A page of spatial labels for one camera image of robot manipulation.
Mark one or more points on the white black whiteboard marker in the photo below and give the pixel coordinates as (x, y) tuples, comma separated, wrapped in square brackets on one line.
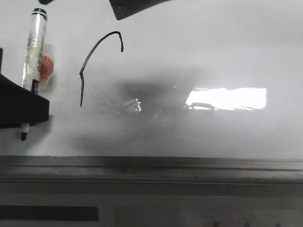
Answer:
[(38, 66)]

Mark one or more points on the white whiteboard with metal frame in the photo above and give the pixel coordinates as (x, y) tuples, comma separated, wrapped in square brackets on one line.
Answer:
[(185, 91)]

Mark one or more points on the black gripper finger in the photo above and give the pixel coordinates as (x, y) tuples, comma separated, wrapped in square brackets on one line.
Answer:
[(18, 105), (126, 8)]

